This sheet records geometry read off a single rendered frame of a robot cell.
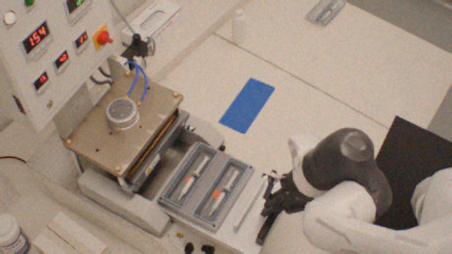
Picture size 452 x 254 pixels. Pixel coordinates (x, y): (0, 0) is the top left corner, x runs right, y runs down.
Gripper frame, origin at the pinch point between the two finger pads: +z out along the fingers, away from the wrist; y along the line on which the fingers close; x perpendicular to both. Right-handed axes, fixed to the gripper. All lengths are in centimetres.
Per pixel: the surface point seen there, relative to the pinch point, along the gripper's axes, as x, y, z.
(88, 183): -14.3, -39.4, 17.7
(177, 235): -11.9, -13.7, 18.9
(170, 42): 55, -51, 44
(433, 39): 204, 64, 87
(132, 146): -4.8, -34.5, 4.2
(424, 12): 227, 54, 91
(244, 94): 49, -18, 37
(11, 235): -34, -50, 34
